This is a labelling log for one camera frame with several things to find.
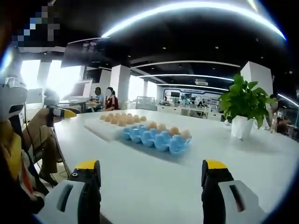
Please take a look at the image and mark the person's yellow clothing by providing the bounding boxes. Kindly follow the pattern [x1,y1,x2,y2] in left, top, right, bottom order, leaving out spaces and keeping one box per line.
[0,121,24,178]

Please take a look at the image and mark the straight ceiling light strip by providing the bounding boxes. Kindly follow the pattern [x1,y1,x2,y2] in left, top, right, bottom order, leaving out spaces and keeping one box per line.
[278,93,299,107]

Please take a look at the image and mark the green plant in white pot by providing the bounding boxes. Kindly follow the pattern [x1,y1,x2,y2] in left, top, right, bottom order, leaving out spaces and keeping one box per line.
[218,74,276,140]

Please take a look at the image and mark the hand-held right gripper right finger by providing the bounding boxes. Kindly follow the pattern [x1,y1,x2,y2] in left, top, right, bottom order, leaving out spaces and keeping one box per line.
[201,159,267,224]

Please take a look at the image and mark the white table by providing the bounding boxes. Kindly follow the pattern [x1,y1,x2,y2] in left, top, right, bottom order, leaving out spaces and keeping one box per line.
[52,108,299,224]

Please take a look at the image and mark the white square pillar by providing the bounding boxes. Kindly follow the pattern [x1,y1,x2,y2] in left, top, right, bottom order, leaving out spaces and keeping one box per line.
[110,64,131,110]
[240,61,274,94]

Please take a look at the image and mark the dark hanging ceiling screen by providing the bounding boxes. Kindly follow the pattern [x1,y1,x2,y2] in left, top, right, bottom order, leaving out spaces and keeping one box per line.
[61,37,110,68]

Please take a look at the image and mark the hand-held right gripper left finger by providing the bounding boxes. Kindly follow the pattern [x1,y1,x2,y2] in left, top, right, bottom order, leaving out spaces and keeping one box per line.
[37,160,102,224]

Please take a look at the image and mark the orange white striped cloth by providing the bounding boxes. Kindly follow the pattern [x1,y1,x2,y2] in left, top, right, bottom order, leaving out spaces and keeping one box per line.
[21,149,45,199]

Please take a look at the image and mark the wide curved ceiling light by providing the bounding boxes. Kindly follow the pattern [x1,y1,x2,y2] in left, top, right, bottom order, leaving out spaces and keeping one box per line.
[101,1,287,40]

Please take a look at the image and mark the blue trimmed display wall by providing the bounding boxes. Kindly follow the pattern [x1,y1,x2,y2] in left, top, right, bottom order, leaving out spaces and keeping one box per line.
[162,87,231,110]

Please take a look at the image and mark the blue egg tray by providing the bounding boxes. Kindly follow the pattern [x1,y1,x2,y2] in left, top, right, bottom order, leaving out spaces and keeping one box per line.
[121,125,192,154]

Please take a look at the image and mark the long thin ceiling light strip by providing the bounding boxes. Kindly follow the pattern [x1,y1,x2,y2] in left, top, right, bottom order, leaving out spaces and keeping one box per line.
[156,83,231,91]
[137,73,235,82]

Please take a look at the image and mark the person's white clothing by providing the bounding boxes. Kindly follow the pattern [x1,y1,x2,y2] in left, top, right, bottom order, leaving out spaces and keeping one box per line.
[0,76,29,122]

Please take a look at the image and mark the white framed monitor screen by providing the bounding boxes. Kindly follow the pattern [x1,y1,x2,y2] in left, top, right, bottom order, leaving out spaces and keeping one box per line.
[69,78,93,98]

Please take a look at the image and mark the long white low counter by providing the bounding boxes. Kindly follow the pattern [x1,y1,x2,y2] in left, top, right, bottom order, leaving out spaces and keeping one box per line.
[157,105,224,121]

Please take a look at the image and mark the cluster of brown eggs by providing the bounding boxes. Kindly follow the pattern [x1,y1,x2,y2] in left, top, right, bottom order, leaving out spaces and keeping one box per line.
[100,112,148,127]

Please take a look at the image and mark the glass display case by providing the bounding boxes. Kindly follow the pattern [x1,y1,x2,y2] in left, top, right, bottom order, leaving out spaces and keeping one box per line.
[136,96,157,110]

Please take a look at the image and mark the white foam holder tray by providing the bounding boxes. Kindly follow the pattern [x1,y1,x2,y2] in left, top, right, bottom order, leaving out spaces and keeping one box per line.
[84,114,150,142]

